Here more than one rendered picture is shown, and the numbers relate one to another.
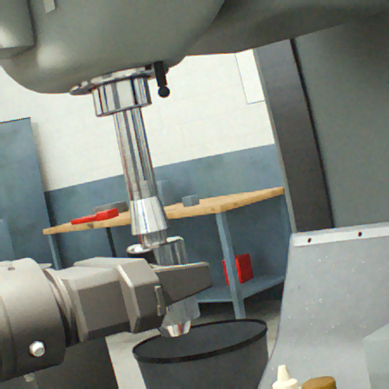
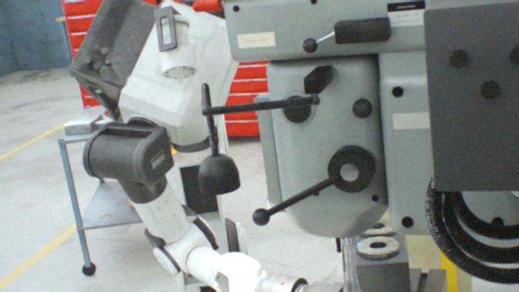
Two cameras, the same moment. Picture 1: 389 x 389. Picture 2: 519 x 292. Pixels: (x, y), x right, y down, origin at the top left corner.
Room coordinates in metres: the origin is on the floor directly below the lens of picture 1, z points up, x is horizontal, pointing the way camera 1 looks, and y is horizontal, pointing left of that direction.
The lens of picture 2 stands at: (0.01, -0.98, 1.83)
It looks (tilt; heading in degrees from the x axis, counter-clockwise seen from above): 17 degrees down; 65
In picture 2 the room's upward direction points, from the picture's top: 8 degrees counter-clockwise
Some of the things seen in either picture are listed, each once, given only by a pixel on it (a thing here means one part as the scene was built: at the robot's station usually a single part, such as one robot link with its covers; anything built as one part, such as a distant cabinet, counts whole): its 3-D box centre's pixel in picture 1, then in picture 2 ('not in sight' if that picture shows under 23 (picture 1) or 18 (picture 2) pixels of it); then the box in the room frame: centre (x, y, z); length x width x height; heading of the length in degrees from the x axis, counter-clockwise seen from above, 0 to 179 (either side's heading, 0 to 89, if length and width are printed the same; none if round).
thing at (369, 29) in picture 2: not in sight; (345, 35); (0.59, -0.10, 1.66); 0.12 x 0.04 x 0.04; 134
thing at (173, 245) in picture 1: (154, 248); not in sight; (0.65, 0.04, 1.17); 0.05 x 0.05 x 0.01
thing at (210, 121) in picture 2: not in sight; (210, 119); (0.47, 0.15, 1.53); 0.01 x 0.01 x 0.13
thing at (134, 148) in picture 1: (139, 173); (349, 266); (0.65, 0.04, 1.23); 0.03 x 0.03 x 0.11
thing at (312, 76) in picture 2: not in sight; (319, 85); (0.56, -0.07, 1.60); 0.08 x 0.02 x 0.04; 44
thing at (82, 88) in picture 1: (118, 78); not in sight; (0.64, 0.04, 1.31); 0.09 x 0.09 x 0.01
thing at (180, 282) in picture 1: (178, 283); not in sight; (0.62, 0.03, 1.14); 0.06 x 0.02 x 0.03; 121
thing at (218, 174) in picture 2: not in sight; (218, 171); (0.47, 0.15, 1.43); 0.07 x 0.07 x 0.06
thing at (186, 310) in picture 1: (164, 287); not in sight; (0.65, 0.04, 1.13); 0.05 x 0.05 x 0.06
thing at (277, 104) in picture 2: not in sight; (260, 106); (0.47, -0.05, 1.58); 0.17 x 0.01 x 0.01; 147
